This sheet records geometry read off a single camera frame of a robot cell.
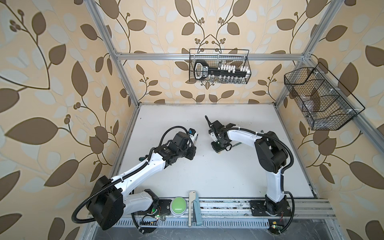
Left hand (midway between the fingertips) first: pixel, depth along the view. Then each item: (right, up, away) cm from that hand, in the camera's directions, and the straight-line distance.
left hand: (196, 147), depth 81 cm
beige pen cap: (+13, -4, +5) cm, 14 cm away
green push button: (-9, -27, -8) cm, 30 cm away
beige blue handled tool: (-2, -23, -5) cm, 24 cm away
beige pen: (0, +4, 0) cm, 4 cm away
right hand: (+13, -5, +14) cm, 20 cm away
